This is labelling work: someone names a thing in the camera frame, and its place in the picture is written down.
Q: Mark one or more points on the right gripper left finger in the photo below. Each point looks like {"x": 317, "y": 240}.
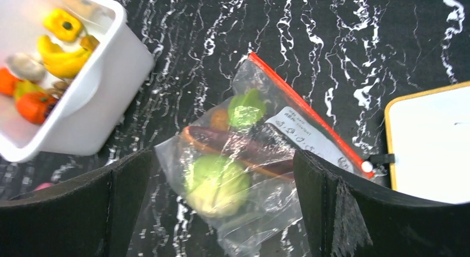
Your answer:
{"x": 93, "y": 214}

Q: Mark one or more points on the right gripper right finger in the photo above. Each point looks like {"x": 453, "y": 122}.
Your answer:
{"x": 347, "y": 215}

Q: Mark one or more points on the clear orange-zip bag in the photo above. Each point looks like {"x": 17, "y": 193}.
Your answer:
{"x": 272, "y": 203}

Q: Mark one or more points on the green toy cabbage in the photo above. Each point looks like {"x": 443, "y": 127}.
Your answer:
{"x": 216, "y": 186}

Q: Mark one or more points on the green toy starfruit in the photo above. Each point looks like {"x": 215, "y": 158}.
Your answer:
{"x": 246, "y": 110}

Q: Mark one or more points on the brown toy kiwi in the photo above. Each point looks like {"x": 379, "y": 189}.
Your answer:
{"x": 219, "y": 120}

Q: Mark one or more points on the pink eraser block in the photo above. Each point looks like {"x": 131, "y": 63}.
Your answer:
{"x": 44, "y": 185}

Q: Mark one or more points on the white plastic bin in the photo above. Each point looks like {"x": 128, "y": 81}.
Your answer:
{"x": 89, "y": 110}

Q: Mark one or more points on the orange toy tomato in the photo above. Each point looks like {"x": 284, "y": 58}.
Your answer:
{"x": 36, "y": 106}

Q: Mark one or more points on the yellow toy bananas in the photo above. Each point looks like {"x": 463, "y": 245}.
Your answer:
{"x": 63, "y": 64}

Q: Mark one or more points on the orange toy carrot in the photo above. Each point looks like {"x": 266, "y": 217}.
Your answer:
{"x": 8, "y": 82}

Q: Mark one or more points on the white toy mushroom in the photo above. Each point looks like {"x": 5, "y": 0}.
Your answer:
{"x": 25, "y": 66}

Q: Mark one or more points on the black marble table mat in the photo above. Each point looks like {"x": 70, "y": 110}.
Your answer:
{"x": 347, "y": 59}

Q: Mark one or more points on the yellow toy bell pepper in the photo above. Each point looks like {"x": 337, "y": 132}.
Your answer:
{"x": 63, "y": 25}

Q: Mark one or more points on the small whiteboard wooden frame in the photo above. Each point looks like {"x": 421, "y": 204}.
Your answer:
{"x": 428, "y": 135}

